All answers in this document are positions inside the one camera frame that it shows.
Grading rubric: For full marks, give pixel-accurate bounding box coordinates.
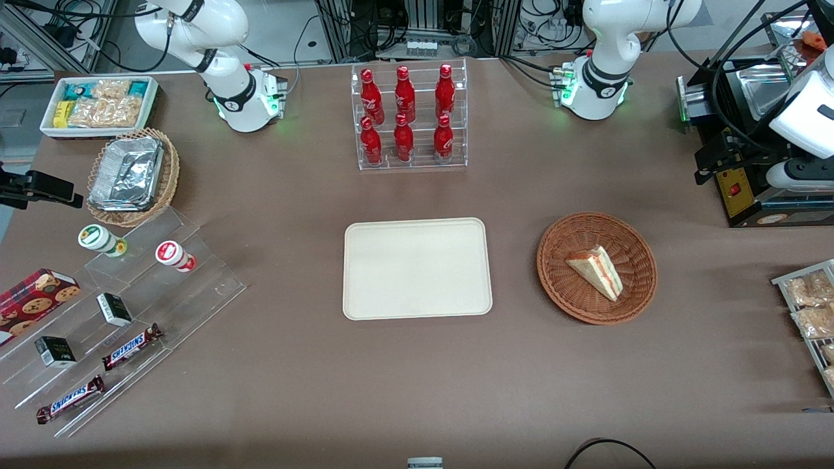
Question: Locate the brown round wicker basket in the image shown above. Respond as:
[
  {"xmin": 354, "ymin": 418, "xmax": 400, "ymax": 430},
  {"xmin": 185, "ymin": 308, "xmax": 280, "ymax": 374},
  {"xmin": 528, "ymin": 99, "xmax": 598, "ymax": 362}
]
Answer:
[{"xmin": 536, "ymin": 212, "xmax": 658, "ymax": 325}]

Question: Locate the grey wire rack tray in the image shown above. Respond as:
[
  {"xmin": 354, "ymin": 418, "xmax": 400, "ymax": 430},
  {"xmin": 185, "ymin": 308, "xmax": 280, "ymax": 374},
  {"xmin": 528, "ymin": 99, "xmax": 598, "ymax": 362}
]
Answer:
[{"xmin": 771, "ymin": 259, "xmax": 834, "ymax": 398}]

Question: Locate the light tan wicker basket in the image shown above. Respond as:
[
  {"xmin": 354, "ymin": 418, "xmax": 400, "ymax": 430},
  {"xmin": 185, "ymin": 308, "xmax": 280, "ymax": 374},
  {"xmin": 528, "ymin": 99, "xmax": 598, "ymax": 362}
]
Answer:
[{"xmin": 86, "ymin": 128, "xmax": 180, "ymax": 228}]

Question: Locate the stainless steel warmer pan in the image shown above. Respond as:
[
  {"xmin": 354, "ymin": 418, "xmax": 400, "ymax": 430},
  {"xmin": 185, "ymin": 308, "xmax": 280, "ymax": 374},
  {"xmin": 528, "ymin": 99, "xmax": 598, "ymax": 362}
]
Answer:
[{"xmin": 738, "ymin": 64, "xmax": 803, "ymax": 122}]

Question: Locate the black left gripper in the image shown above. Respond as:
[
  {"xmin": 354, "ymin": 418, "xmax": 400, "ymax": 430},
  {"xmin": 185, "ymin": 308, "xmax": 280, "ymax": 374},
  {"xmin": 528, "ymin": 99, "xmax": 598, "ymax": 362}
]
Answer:
[{"xmin": 693, "ymin": 128, "xmax": 792, "ymax": 187}]

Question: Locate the red cookie box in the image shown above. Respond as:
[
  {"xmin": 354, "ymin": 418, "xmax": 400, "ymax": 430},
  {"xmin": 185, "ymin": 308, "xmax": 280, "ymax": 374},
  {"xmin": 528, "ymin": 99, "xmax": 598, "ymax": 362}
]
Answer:
[{"xmin": 0, "ymin": 268, "xmax": 81, "ymax": 346}]

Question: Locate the green lid white cup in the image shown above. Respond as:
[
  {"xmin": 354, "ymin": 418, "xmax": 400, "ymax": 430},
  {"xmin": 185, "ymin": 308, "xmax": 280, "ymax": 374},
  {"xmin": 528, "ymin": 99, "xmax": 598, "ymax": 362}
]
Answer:
[{"xmin": 78, "ymin": 224, "xmax": 128, "ymax": 258}]

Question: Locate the cream plastic tray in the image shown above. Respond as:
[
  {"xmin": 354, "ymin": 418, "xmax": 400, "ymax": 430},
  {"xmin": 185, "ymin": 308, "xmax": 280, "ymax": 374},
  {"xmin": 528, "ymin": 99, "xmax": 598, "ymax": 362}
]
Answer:
[{"xmin": 343, "ymin": 218, "xmax": 493, "ymax": 321}]

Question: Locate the black cable loop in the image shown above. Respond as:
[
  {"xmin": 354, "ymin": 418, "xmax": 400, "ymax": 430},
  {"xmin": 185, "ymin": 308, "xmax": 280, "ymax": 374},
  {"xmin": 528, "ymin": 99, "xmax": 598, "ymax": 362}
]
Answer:
[{"xmin": 564, "ymin": 438, "xmax": 657, "ymax": 469}]

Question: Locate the small rice cracker bag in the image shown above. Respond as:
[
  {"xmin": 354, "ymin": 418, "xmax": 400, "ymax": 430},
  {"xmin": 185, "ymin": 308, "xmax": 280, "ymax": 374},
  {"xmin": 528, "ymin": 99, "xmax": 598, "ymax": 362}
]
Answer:
[{"xmin": 90, "ymin": 79, "xmax": 132, "ymax": 100}]

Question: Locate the black clamp mounted device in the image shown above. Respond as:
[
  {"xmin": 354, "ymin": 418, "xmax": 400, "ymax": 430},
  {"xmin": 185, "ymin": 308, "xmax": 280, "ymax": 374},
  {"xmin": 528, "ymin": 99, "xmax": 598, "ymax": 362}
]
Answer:
[{"xmin": 0, "ymin": 163, "xmax": 84, "ymax": 210}]

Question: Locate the red cola bottle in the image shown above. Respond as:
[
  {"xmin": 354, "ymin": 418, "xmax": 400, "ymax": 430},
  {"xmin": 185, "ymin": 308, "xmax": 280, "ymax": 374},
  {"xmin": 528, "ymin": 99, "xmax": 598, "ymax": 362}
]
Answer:
[
  {"xmin": 360, "ymin": 116, "xmax": 384, "ymax": 166},
  {"xmin": 435, "ymin": 64, "xmax": 456, "ymax": 119},
  {"xmin": 394, "ymin": 113, "xmax": 415, "ymax": 163},
  {"xmin": 433, "ymin": 114, "xmax": 455, "ymax": 162},
  {"xmin": 395, "ymin": 66, "xmax": 416, "ymax": 122},
  {"xmin": 360, "ymin": 68, "xmax": 383, "ymax": 124}
]

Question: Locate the clear acrylic stepped display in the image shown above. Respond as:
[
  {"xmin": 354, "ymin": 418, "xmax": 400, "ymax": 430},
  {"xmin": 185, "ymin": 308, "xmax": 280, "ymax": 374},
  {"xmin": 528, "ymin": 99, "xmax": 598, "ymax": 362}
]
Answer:
[{"xmin": 0, "ymin": 207, "xmax": 247, "ymax": 438}]

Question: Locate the small black carton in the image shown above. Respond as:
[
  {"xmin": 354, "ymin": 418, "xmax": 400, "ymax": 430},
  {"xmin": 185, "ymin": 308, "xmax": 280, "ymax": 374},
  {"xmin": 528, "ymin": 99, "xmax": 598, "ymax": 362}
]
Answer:
[
  {"xmin": 35, "ymin": 336, "xmax": 78, "ymax": 369},
  {"xmin": 96, "ymin": 292, "xmax": 134, "ymax": 327}
]

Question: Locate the white rectangular snack bin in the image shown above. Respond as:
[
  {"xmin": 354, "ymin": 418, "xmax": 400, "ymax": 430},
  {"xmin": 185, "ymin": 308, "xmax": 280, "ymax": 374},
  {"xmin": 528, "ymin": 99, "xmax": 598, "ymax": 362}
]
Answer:
[{"xmin": 40, "ymin": 76, "xmax": 160, "ymax": 140}]

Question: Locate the large rice cracker bag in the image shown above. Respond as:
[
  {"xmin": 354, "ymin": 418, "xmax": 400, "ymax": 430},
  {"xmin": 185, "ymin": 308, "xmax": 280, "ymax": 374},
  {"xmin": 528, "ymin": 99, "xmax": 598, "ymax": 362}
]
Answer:
[{"xmin": 68, "ymin": 96, "xmax": 143, "ymax": 129}]

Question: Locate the black food warmer machine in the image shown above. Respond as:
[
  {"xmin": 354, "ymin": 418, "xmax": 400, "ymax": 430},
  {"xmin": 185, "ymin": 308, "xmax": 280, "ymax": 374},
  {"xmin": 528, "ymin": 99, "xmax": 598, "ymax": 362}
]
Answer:
[{"xmin": 676, "ymin": 10, "xmax": 834, "ymax": 228}]

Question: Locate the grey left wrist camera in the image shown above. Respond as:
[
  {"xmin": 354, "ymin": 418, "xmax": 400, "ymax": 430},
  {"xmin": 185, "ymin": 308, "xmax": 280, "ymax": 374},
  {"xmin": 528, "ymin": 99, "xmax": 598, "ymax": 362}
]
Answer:
[{"xmin": 766, "ymin": 158, "xmax": 834, "ymax": 193}]

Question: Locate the aluminium foil container stack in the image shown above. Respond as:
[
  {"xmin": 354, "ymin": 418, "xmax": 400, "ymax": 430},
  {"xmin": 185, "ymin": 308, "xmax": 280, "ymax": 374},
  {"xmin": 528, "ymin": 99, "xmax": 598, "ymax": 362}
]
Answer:
[{"xmin": 89, "ymin": 135, "xmax": 165, "ymax": 212}]

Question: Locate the clear acrylic bottle rack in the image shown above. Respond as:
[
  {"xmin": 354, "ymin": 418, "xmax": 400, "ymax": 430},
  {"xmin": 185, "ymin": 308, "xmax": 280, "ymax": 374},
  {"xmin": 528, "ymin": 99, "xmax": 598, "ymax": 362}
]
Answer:
[{"xmin": 351, "ymin": 58, "xmax": 468, "ymax": 171}]

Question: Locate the snickers chocolate bar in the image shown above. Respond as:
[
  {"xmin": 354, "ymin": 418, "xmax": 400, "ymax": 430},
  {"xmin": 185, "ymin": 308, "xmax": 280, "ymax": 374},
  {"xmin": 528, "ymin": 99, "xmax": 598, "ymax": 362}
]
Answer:
[
  {"xmin": 36, "ymin": 375, "xmax": 106, "ymax": 425},
  {"xmin": 102, "ymin": 323, "xmax": 164, "ymax": 371}
]

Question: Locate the red lid white cup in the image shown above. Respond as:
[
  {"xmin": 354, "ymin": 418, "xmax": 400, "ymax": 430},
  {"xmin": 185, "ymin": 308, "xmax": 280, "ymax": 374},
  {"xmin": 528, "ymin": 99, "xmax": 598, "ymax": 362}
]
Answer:
[{"xmin": 155, "ymin": 240, "xmax": 197, "ymax": 273}]

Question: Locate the triangular sandwich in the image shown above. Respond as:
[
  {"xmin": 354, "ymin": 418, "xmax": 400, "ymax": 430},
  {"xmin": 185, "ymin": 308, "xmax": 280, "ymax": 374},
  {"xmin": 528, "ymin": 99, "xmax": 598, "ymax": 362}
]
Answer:
[{"xmin": 565, "ymin": 245, "xmax": 624, "ymax": 302}]

